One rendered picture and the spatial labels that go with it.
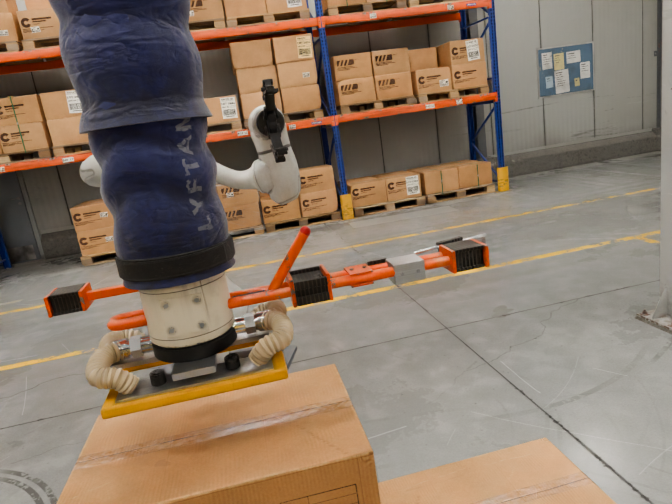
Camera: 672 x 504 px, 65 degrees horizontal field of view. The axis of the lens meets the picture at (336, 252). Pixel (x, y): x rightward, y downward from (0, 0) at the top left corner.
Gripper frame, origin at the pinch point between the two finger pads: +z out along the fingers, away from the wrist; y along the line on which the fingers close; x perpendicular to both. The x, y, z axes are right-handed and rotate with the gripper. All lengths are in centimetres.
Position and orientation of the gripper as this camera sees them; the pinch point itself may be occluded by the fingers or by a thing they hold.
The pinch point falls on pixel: (276, 120)
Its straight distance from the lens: 128.6
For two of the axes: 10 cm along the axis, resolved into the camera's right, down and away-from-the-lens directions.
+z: 2.0, 2.1, -9.6
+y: 1.4, 9.6, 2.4
